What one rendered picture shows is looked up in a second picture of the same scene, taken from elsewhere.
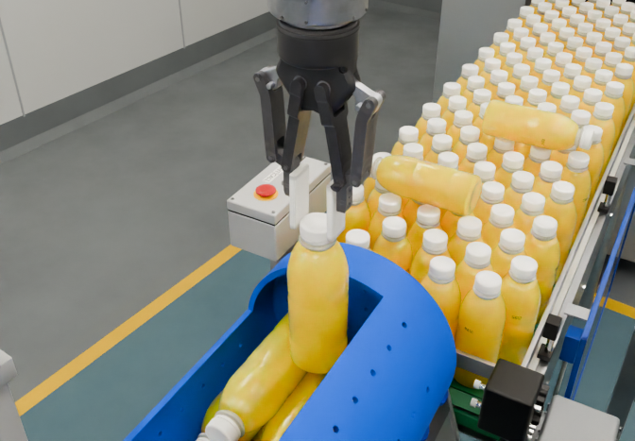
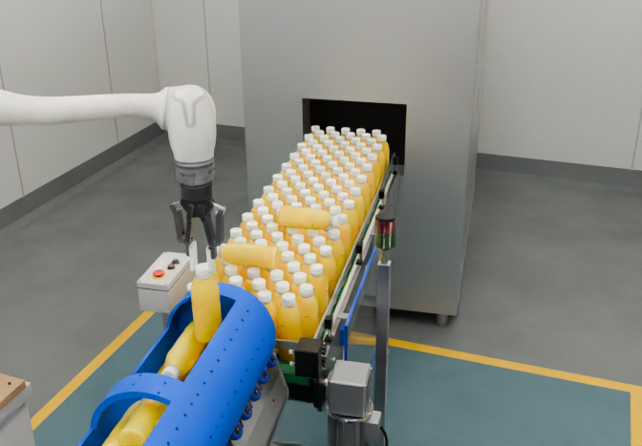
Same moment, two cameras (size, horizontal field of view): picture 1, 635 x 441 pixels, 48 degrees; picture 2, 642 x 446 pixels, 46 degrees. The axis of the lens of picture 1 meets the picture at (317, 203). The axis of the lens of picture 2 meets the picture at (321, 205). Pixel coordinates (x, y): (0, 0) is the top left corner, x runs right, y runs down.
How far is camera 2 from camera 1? 1.13 m
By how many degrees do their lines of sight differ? 17
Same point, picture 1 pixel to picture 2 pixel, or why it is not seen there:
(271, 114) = (179, 221)
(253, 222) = (154, 291)
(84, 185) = not seen: outside the picture
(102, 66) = not seen: outside the picture
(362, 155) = (220, 232)
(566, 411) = (343, 366)
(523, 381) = (313, 344)
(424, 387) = (261, 338)
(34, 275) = not seen: outside the picture
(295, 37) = (189, 189)
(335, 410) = (223, 343)
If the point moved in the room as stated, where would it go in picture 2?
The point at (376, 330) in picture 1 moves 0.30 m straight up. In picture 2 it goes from (235, 313) to (228, 202)
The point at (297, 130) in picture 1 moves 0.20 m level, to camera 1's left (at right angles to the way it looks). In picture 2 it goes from (190, 226) to (103, 237)
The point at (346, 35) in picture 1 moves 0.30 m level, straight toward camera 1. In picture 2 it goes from (208, 186) to (224, 244)
